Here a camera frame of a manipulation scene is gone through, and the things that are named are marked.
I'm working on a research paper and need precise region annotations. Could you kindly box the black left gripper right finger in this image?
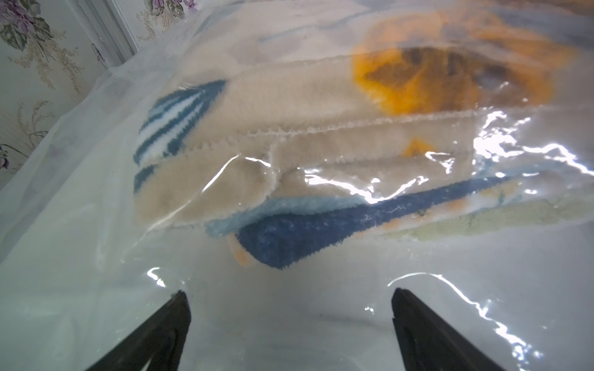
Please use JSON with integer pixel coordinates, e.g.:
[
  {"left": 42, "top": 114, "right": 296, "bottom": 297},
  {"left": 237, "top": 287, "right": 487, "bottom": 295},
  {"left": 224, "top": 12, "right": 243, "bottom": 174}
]
[{"left": 391, "top": 288, "right": 503, "bottom": 371}]

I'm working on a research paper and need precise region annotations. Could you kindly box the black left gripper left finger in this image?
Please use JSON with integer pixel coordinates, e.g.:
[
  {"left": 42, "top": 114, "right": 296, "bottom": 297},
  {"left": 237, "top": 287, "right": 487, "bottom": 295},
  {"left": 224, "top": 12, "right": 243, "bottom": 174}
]
[{"left": 88, "top": 291, "right": 191, "bottom": 371}]

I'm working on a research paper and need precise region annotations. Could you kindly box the clear plastic vacuum bag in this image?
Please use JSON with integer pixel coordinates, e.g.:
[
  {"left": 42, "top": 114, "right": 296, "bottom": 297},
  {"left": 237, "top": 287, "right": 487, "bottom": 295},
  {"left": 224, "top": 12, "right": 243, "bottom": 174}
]
[{"left": 1, "top": 1, "right": 593, "bottom": 370}]

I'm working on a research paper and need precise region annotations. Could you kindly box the aluminium frame post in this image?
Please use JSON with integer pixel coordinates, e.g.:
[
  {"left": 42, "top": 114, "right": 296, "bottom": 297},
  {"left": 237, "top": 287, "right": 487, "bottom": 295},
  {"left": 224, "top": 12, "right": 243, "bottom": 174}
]
[{"left": 65, "top": 0, "right": 139, "bottom": 69}]

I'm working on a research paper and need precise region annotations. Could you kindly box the beige blanket with orange pattern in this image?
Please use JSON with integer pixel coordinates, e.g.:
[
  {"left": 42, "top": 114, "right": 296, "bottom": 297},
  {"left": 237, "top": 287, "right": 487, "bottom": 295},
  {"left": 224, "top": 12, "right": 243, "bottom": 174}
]
[{"left": 133, "top": 1, "right": 593, "bottom": 270}]

